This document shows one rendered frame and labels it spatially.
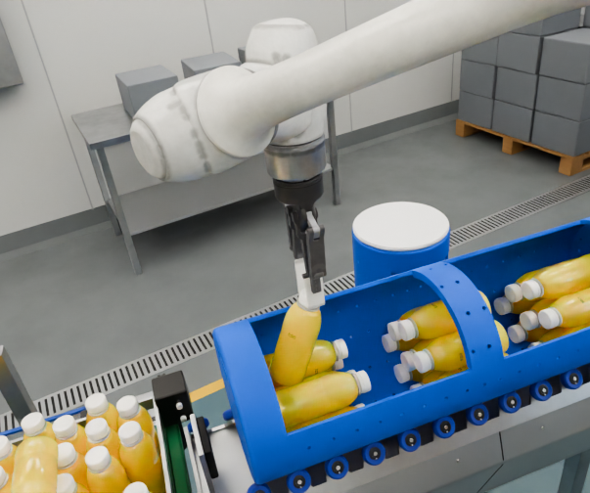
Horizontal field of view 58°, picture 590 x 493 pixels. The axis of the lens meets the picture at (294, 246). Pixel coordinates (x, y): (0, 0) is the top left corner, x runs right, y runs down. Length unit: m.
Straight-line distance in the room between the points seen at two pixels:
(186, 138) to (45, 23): 3.41
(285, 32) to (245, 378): 0.52
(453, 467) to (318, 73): 0.87
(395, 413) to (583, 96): 3.53
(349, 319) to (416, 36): 0.75
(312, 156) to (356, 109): 4.17
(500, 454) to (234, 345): 0.61
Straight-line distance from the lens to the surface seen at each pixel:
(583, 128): 4.39
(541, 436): 1.29
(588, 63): 4.21
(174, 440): 1.27
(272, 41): 0.71
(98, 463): 1.04
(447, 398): 1.01
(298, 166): 0.76
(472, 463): 1.22
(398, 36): 0.53
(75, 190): 4.23
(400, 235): 1.55
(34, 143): 4.10
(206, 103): 0.59
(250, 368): 0.89
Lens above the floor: 1.83
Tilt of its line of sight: 31 degrees down
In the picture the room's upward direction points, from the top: 7 degrees counter-clockwise
